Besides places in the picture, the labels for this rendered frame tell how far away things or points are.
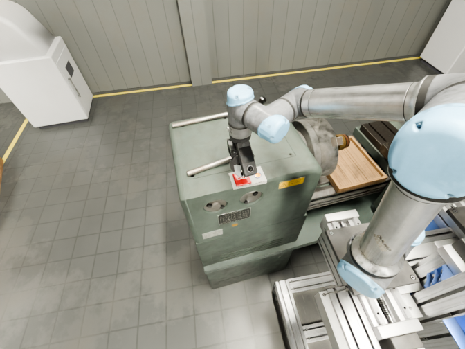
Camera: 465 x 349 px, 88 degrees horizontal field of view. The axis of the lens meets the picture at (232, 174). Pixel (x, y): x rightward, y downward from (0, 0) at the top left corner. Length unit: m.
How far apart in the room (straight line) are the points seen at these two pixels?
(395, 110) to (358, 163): 1.07
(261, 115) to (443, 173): 0.39
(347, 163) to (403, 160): 1.19
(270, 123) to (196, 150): 0.50
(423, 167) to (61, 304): 2.37
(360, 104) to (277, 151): 0.51
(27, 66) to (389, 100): 3.36
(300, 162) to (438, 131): 0.68
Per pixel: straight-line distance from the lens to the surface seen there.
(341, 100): 0.63
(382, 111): 0.59
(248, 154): 0.79
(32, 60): 3.47
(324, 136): 1.21
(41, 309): 2.52
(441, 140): 0.40
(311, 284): 1.89
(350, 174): 1.56
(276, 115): 0.64
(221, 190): 0.91
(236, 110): 0.69
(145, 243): 2.32
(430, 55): 5.13
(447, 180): 0.43
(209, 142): 1.08
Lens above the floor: 2.00
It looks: 51 degrees down
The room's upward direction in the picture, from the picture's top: 3 degrees counter-clockwise
